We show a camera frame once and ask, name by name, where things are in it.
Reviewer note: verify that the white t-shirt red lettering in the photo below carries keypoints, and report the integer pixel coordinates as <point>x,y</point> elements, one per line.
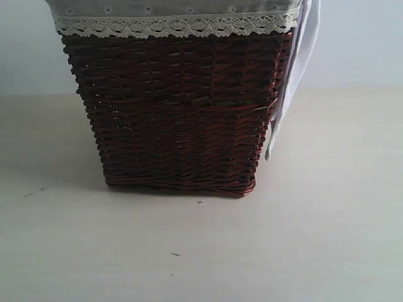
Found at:
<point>303,43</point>

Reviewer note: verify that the dark red wicker basket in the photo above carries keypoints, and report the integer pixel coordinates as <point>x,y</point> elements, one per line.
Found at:
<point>182,114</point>

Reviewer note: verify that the beige lace basket liner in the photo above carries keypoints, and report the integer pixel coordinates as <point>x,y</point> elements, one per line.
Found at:
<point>144,19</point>

